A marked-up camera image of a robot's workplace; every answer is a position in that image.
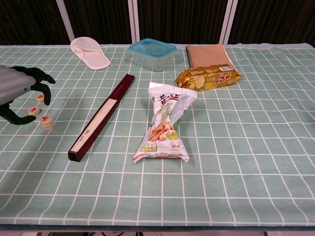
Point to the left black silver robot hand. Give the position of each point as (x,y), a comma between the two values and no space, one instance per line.
(14,83)

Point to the round wooden chess piece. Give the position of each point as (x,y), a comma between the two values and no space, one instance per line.
(40,97)
(46,118)
(33,110)
(47,125)
(47,128)

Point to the white disposable slipper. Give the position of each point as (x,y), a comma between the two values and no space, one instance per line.
(93,57)

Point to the dark red folding fan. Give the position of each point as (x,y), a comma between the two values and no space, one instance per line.
(101,118)

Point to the clear container with teal lid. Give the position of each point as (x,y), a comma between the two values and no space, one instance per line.
(152,57)

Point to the white peanut snack bag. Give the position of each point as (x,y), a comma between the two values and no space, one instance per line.
(163,123)

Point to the gold biscuit packet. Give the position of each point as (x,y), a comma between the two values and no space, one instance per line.
(209,78)

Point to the brown spiral notebook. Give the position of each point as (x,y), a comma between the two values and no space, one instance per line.
(209,55)

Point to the green checked tablecloth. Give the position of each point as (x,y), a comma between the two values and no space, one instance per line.
(233,147)

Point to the white partition frame post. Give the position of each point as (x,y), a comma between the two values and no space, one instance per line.
(133,22)
(229,19)
(65,19)

